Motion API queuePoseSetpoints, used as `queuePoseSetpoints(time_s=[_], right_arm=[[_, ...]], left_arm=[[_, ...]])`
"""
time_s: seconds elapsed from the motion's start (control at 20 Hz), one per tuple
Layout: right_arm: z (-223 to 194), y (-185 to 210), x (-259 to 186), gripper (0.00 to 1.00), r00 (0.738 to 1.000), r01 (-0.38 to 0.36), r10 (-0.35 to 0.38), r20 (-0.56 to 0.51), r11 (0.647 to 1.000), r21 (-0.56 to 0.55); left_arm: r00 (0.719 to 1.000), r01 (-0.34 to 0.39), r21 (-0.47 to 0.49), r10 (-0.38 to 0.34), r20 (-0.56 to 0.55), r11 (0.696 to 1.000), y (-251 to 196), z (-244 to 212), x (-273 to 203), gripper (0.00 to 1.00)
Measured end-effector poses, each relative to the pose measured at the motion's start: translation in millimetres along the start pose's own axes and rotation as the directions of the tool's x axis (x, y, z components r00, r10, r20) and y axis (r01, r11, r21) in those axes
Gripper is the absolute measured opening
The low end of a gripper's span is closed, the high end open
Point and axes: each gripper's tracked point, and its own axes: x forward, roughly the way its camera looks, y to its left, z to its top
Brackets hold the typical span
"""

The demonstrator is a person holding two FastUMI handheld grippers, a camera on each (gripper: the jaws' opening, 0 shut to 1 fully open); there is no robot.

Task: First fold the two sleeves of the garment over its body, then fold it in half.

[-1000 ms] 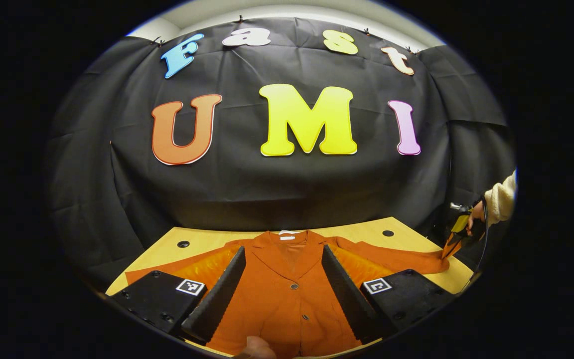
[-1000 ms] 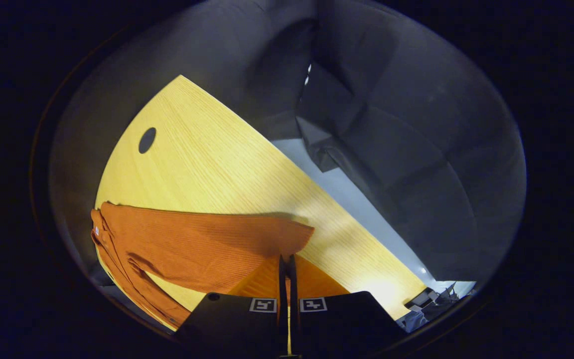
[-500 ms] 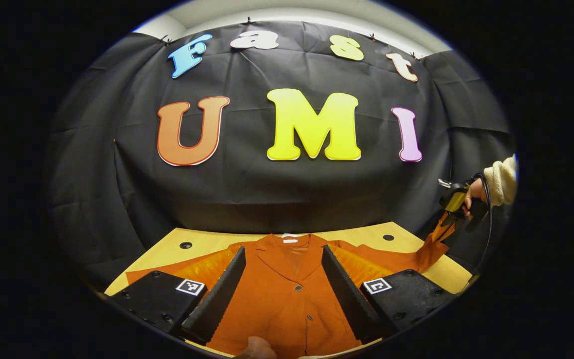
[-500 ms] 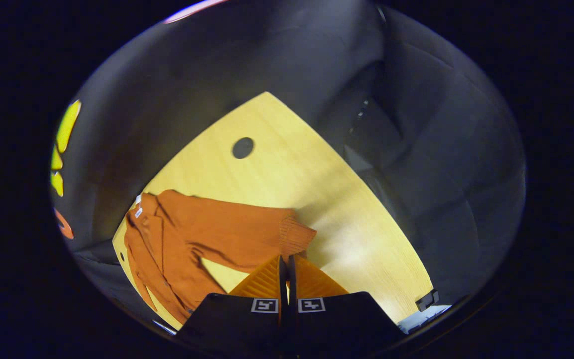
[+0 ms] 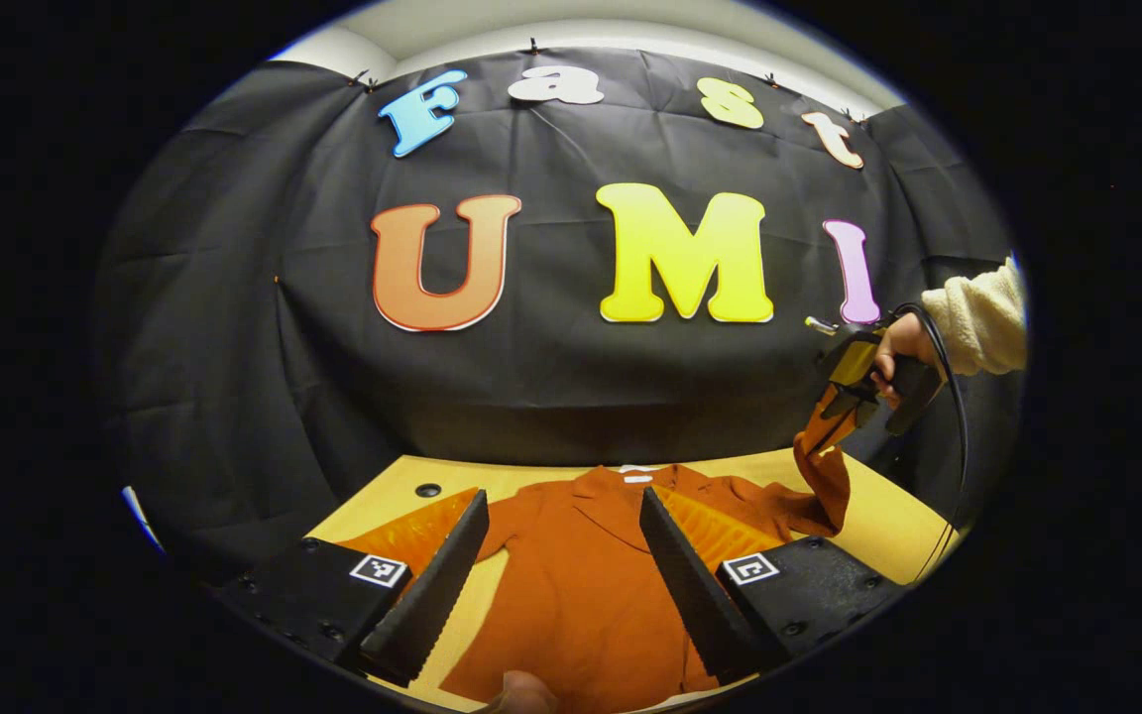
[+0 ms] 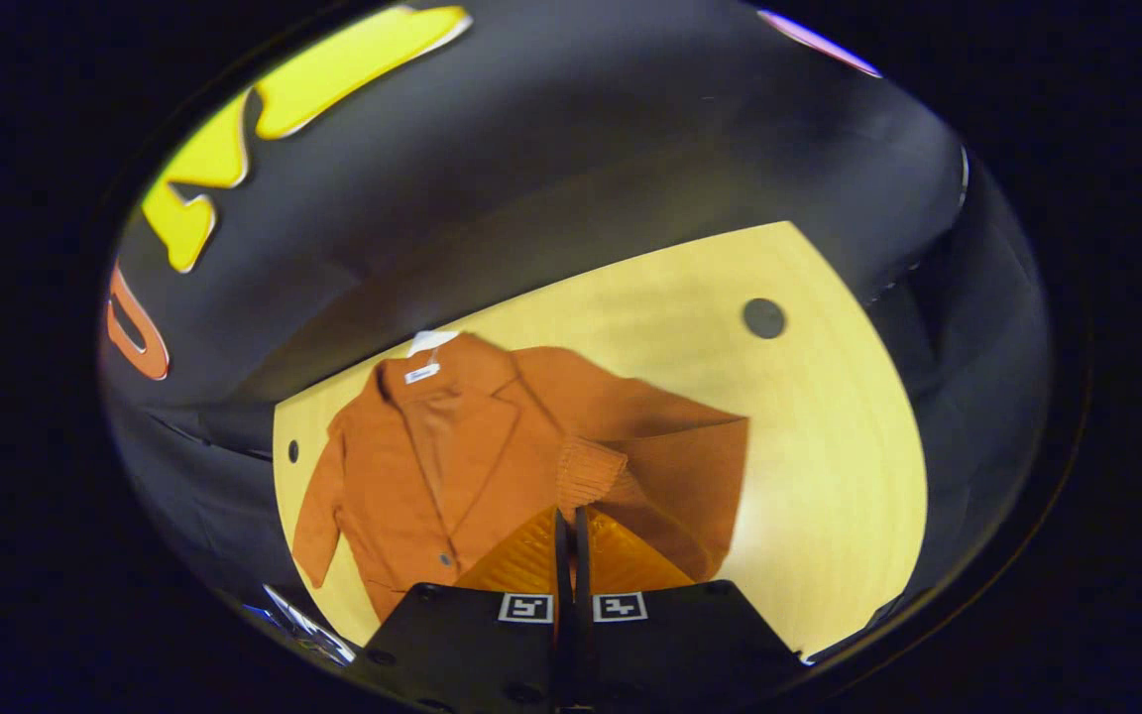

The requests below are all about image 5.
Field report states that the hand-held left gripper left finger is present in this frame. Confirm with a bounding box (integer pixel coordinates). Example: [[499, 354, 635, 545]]
[[209, 489, 491, 687]]

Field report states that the black backdrop cloth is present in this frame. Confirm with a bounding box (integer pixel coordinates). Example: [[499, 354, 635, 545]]
[[95, 45, 1028, 586]]

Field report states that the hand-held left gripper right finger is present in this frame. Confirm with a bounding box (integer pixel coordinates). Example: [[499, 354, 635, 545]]
[[638, 486, 914, 685]]

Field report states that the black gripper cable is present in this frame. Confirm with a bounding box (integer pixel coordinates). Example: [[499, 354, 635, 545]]
[[886, 301, 971, 586]]

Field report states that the rust orange button shirt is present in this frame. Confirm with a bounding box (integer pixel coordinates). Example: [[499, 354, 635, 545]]
[[343, 444, 855, 714]]

